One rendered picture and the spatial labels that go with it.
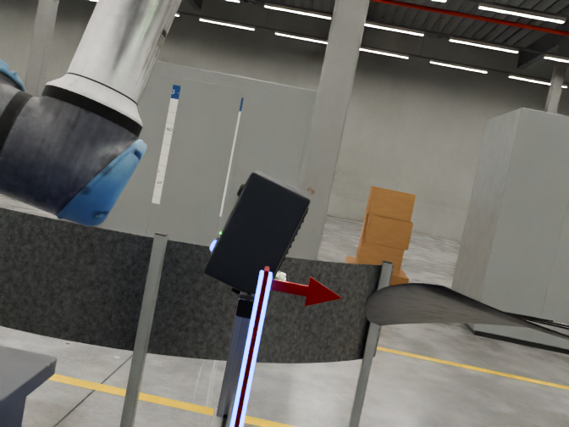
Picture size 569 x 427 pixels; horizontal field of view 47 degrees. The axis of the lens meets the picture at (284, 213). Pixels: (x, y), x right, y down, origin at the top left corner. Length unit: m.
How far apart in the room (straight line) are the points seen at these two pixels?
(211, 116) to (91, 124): 5.96
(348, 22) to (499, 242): 2.85
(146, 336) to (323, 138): 2.85
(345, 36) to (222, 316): 2.99
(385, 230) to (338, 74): 4.09
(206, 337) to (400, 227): 6.48
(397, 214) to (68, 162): 8.03
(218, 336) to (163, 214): 4.45
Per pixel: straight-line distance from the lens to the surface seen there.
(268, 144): 6.59
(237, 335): 1.07
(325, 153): 4.85
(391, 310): 0.60
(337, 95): 4.88
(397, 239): 8.70
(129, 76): 0.77
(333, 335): 2.64
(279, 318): 2.47
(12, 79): 0.81
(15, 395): 0.75
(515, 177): 6.75
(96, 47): 0.78
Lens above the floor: 1.27
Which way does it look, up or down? 4 degrees down
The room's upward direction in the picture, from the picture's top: 11 degrees clockwise
